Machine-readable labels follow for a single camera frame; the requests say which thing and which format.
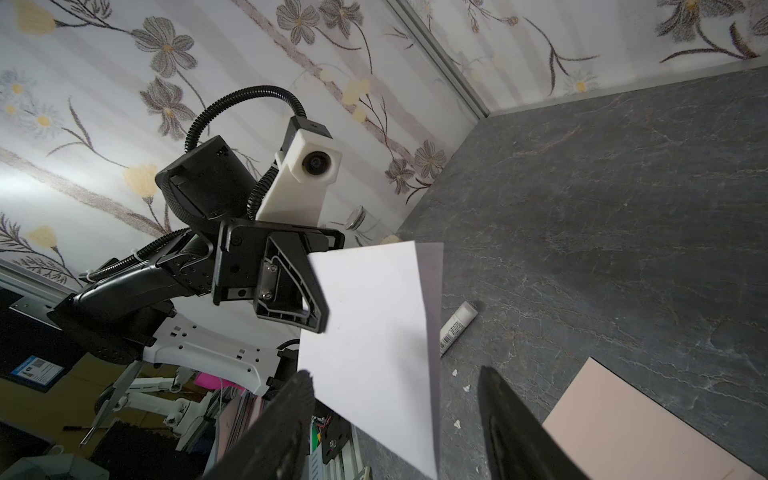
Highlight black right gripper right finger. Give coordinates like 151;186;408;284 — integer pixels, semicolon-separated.
478;366;586;479

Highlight white letter paper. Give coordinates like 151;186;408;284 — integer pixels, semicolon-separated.
299;241;444;479

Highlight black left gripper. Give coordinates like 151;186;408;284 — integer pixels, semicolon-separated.
212;219;345;333

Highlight white glue stick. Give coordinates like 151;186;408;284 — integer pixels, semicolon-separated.
439;301;478;356

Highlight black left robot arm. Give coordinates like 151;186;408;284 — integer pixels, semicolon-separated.
49;85;345;365

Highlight stack of coloured folders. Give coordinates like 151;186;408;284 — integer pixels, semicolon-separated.
211;389;265;463

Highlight pink paper envelope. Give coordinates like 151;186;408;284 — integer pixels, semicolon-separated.
543;358;762;479

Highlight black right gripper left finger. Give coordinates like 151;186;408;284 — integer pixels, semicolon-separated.
204;370;315;479

